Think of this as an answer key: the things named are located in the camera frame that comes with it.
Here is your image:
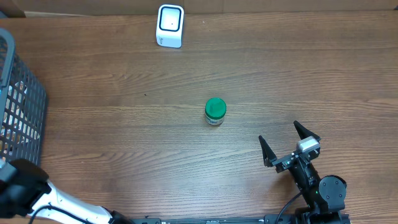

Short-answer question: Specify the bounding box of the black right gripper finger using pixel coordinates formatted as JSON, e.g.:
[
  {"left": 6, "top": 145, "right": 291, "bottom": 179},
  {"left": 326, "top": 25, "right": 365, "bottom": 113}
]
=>
[
  {"left": 294, "top": 120, "right": 321, "bottom": 141},
  {"left": 259, "top": 136, "right": 277, "bottom": 167}
]

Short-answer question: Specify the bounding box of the green-lid jar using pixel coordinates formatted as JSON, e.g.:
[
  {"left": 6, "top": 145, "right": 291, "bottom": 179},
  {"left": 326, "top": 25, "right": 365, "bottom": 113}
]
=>
[{"left": 205, "top": 98, "right": 227, "bottom": 126}]

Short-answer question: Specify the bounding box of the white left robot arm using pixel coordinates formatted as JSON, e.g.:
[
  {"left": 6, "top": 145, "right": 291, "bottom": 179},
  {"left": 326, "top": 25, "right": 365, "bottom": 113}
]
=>
[{"left": 1, "top": 159, "right": 132, "bottom": 224}]

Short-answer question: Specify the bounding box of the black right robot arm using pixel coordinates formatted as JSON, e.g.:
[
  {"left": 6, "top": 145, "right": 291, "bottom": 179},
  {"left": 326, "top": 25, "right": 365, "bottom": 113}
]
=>
[{"left": 259, "top": 121, "right": 351, "bottom": 224}]

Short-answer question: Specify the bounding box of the white barcode scanner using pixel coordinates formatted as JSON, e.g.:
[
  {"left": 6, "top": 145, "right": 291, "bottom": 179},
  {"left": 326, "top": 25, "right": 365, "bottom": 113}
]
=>
[{"left": 155, "top": 4, "right": 185, "bottom": 49}]

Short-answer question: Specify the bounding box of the dark grey plastic basket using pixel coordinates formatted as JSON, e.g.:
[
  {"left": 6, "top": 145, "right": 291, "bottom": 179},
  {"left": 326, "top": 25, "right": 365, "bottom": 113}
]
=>
[{"left": 0, "top": 28, "right": 48, "bottom": 166}]

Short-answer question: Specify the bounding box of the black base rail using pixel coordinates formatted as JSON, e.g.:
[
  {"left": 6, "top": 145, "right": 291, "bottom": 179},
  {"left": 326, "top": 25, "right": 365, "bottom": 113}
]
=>
[{"left": 131, "top": 214, "right": 351, "bottom": 224}]

